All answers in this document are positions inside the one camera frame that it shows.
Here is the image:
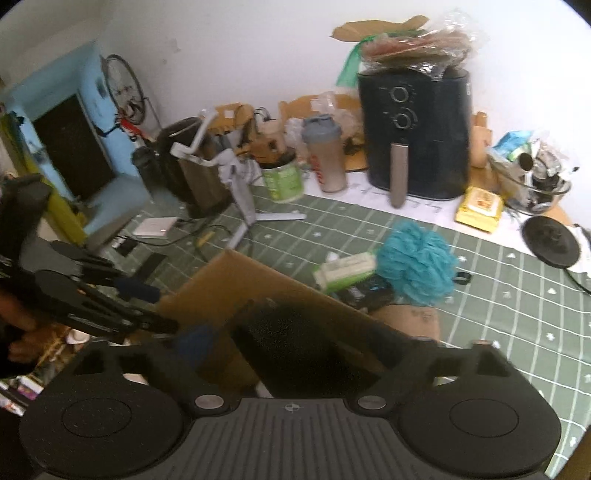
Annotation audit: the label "black plastic bag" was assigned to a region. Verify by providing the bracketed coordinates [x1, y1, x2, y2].
[344, 276, 399, 311]

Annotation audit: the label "green tissue pack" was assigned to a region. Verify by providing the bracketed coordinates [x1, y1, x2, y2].
[312, 251, 380, 296]

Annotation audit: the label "green label jar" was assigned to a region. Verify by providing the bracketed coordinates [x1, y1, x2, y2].
[260, 161, 306, 204]

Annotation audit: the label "white table runner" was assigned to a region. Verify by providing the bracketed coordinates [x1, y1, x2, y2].
[300, 170, 591, 260]

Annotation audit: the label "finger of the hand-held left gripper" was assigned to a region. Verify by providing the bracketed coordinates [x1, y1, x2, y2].
[50, 241, 161, 304]
[36, 269, 179, 345]

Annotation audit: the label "person's left hand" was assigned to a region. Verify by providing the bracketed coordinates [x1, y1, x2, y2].
[0, 291, 41, 366]

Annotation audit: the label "brown cardboard box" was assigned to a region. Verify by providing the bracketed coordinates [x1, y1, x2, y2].
[157, 249, 441, 398]

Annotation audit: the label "stacked cardboard boxes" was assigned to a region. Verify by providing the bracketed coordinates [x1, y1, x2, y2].
[214, 93, 366, 172]

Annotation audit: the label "teal packet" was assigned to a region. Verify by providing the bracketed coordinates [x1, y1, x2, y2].
[491, 131, 537, 162]

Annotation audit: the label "black door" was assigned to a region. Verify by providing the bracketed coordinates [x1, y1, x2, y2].
[32, 94, 116, 202]

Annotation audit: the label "white gimbal tripod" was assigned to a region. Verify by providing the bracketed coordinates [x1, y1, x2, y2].
[169, 109, 308, 253]

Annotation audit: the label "white adapter box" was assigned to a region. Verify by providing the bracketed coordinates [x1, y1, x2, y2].
[132, 216, 179, 239]

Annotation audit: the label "kettle base cable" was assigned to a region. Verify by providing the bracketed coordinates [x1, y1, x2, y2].
[565, 267, 591, 297]

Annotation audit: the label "dark brown container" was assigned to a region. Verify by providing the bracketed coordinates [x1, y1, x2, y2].
[154, 117, 234, 218]

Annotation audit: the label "dark blue air fryer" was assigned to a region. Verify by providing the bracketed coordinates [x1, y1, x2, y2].
[357, 68, 473, 209]

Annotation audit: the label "black cable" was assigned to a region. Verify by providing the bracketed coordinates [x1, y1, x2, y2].
[174, 216, 246, 241]

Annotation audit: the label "yellow wet wipes pack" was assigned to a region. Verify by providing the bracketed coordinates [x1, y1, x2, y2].
[454, 185, 504, 234]

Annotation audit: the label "bicycle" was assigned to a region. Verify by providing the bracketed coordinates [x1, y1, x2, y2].
[102, 54, 161, 140]

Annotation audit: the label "green plastic bag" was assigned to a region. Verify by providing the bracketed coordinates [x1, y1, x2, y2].
[334, 39, 371, 89]

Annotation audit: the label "grey lid shaker bottle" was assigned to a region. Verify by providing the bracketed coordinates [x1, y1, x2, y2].
[300, 114, 348, 194]

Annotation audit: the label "brown cardboard piece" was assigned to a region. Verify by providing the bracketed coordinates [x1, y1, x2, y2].
[331, 15, 430, 43]

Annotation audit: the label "glass bowl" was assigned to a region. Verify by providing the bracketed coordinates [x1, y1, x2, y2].
[488, 151, 574, 217]

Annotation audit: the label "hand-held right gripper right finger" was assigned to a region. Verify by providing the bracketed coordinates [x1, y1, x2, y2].
[355, 338, 528, 415]

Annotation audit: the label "teal bath loofah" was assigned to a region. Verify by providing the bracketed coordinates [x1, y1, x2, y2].
[377, 220, 472, 307]

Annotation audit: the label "green grid tablecloth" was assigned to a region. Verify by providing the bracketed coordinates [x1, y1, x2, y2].
[83, 184, 591, 462]

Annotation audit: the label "black kettle base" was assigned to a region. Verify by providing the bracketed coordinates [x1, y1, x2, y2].
[521, 215, 582, 269]

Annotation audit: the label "black phone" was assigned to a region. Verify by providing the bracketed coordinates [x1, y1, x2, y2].
[136, 252, 168, 280]

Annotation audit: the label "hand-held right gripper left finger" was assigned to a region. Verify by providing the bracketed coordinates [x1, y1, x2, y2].
[69, 323, 229, 418]

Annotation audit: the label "clear bag of flatbreads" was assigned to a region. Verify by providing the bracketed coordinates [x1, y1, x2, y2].
[359, 8, 486, 78]

